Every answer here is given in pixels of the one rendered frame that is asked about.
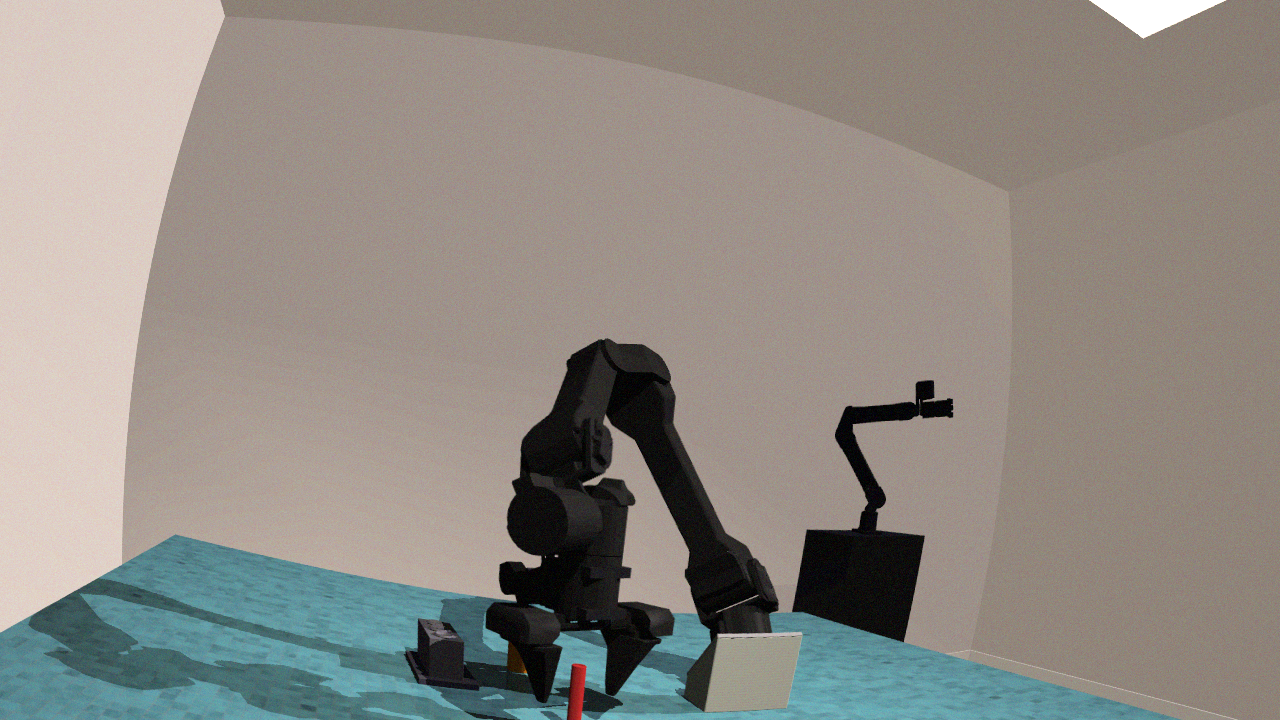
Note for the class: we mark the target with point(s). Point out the brown cylinder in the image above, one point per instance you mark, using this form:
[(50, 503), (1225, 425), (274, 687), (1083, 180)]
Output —
[(515, 662)]

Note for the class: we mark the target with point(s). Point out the dark red peg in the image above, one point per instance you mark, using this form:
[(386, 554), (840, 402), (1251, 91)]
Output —
[(576, 691)]

